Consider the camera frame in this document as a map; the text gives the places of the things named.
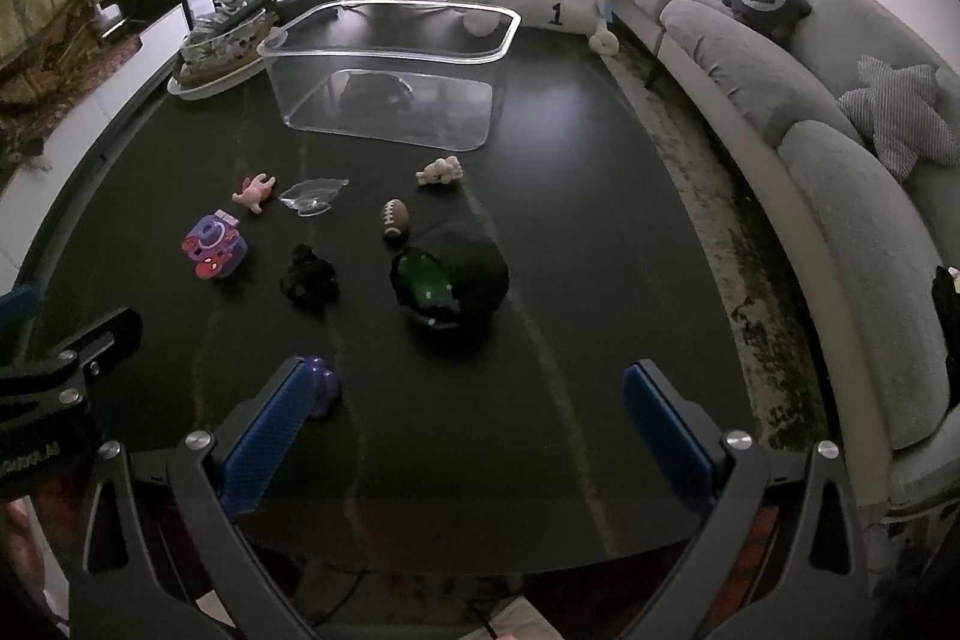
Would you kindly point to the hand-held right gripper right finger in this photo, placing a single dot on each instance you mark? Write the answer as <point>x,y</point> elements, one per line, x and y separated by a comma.
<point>667,437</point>

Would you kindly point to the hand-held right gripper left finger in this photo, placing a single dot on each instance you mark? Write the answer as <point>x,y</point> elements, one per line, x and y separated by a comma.
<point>270,437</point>

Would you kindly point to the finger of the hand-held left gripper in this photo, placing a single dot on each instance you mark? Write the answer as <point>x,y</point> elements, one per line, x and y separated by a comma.
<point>97,340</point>
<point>19,310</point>

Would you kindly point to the purple toy camera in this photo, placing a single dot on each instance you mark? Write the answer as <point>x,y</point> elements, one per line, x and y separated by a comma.
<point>214,242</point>

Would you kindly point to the black and green ball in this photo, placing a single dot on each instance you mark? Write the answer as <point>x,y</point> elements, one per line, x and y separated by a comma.
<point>465,280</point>

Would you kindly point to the small brown toy football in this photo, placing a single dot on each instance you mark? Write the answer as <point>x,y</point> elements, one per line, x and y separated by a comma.
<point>395,218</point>

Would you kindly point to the clear plastic container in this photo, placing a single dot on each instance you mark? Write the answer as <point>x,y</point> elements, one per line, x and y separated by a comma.
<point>315,85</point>

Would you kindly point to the black desktop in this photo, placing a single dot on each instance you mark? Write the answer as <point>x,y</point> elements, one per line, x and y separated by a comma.
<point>525,385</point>

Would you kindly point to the purple grape toy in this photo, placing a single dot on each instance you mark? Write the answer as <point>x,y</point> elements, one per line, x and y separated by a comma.
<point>328,385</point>

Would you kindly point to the mottled dark rug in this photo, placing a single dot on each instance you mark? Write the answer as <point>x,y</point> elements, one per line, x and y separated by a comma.
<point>720,220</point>

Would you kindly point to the small clear plastic dish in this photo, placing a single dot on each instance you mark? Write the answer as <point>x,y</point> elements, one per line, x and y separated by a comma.
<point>311,196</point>

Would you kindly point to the white plate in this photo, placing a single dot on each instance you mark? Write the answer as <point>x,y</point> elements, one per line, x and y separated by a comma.
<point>187,87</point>

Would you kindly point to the grey curved sofa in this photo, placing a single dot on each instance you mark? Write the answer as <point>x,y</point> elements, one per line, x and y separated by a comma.
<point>862,220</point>

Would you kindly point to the dark cloth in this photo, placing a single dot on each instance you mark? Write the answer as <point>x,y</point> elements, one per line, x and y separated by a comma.
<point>946,302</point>

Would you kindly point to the beige sheep toy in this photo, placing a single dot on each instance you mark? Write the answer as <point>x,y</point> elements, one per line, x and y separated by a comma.
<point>439,171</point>

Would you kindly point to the striped star cushion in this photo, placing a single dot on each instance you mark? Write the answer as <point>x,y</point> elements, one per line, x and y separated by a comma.
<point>900,115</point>

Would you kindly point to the navy flower cushion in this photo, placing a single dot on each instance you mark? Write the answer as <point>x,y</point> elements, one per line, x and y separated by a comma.
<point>765,3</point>

